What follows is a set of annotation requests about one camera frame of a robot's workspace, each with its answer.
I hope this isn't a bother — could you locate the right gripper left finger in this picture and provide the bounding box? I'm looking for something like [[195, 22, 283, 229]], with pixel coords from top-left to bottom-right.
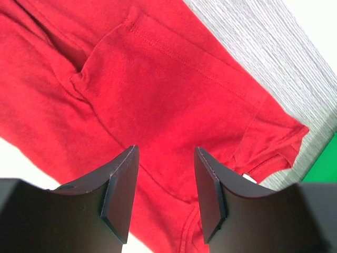
[[1, 145, 140, 252]]

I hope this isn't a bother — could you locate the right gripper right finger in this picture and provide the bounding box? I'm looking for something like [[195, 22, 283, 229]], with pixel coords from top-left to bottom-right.
[[194, 148, 336, 252]]

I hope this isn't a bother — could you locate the dark red t shirt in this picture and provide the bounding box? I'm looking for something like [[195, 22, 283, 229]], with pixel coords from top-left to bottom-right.
[[1, 1, 309, 252]]

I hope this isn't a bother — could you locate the green plastic tray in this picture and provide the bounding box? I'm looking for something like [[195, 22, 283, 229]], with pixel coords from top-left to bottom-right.
[[302, 133, 337, 183]]

